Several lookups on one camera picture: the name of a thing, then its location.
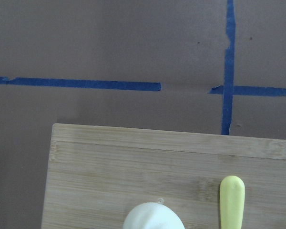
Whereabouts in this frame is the bamboo cutting board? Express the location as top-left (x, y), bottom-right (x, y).
top-left (41, 124), bottom-right (286, 229)

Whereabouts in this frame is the yellow plastic knife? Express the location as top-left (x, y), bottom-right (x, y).
top-left (219, 176), bottom-right (245, 229)

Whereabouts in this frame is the white steamed bun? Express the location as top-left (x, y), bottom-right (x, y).
top-left (123, 198), bottom-right (185, 229)

